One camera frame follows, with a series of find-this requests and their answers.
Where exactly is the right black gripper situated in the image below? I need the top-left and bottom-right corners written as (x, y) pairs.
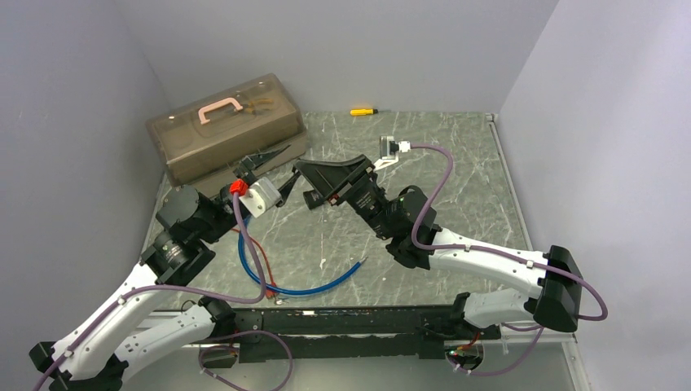
top-left (294, 155), bottom-right (397, 241)

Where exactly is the black padlock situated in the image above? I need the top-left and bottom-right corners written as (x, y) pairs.
top-left (302, 190), bottom-right (323, 210)

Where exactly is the blue cable lock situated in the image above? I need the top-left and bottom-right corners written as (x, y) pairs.
top-left (236, 230), bottom-right (368, 298)

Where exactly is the red cable lock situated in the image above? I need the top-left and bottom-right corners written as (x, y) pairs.
top-left (231, 228), bottom-right (279, 301)

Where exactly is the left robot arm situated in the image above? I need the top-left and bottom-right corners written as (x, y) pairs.
top-left (29, 153), bottom-right (299, 390)

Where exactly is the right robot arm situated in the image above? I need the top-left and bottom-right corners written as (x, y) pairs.
top-left (294, 155), bottom-right (582, 338)

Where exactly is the brown translucent tool box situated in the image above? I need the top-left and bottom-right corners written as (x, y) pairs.
top-left (146, 73), bottom-right (308, 197)

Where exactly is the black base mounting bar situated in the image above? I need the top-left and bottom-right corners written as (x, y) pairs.
top-left (202, 305), bottom-right (501, 363)

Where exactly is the yellow handled screwdriver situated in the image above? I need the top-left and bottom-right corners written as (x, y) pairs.
top-left (350, 108), bottom-right (379, 116)

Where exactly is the aluminium frame rail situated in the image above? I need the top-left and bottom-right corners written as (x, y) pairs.
top-left (129, 318), bottom-right (577, 351)

